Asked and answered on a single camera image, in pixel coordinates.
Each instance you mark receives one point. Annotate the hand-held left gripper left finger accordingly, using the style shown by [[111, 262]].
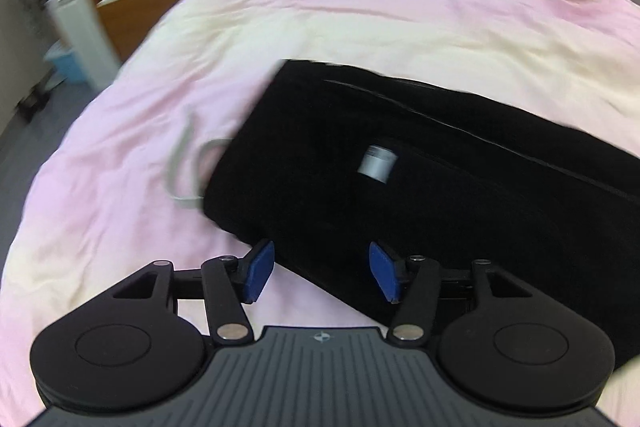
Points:
[[260, 269]]

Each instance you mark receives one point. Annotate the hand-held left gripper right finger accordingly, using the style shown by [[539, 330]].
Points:
[[380, 269]]

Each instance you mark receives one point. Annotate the pink and cream blanket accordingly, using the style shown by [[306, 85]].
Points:
[[375, 17]]

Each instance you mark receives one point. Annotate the pair of black shoes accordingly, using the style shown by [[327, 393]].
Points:
[[37, 94]]

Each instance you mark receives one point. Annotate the blue bin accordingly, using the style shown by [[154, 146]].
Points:
[[65, 62]]

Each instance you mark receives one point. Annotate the wooden desk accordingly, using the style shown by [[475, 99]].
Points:
[[117, 22]]

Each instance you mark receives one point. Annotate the white cabinet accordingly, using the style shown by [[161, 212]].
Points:
[[75, 32]]

